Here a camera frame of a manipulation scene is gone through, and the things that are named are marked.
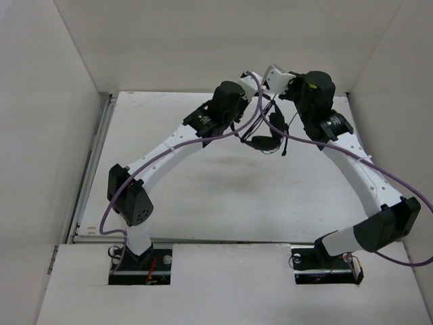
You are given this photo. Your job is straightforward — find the white front cover board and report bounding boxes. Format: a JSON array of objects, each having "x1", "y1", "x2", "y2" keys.
[{"x1": 38, "y1": 244, "x2": 430, "y2": 324}]

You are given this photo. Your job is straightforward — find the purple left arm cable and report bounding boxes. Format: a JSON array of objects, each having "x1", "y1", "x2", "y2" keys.
[{"x1": 99, "y1": 70, "x2": 268, "y2": 272}]

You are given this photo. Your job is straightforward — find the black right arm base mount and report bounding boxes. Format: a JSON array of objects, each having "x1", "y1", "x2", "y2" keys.
[{"x1": 288, "y1": 246, "x2": 364, "y2": 286}]

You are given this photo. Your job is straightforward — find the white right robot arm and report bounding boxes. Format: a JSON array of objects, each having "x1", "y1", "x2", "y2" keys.
[{"x1": 279, "y1": 71, "x2": 421, "y2": 267}]

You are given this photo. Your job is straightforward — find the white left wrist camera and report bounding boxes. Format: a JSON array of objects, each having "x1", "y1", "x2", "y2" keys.
[{"x1": 237, "y1": 70, "x2": 264, "y2": 102}]

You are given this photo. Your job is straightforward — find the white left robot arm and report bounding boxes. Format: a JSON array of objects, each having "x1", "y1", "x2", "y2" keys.
[{"x1": 107, "y1": 77, "x2": 257, "y2": 269}]

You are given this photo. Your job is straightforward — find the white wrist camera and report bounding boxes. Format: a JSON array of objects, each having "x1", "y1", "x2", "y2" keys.
[
  {"x1": 263, "y1": 64, "x2": 296, "y2": 94},
  {"x1": 237, "y1": 70, "x2": 264, "y2": 102}
]

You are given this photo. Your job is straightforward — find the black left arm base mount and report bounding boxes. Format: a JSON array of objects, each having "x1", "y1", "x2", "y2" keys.
[{"x1": 108, "y1": 244, "x2": 173, "y2": 286}]

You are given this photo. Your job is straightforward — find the black over-ear headphones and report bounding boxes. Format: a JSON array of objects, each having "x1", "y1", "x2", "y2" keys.
[{"x1": 238, "y1": 94, "x2": 289, "y2": 154}]

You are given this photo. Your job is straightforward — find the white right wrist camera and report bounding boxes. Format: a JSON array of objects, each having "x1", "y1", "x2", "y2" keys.
[{"x1": 263, "y1": 64, "x2": 296, "y2": 94}]

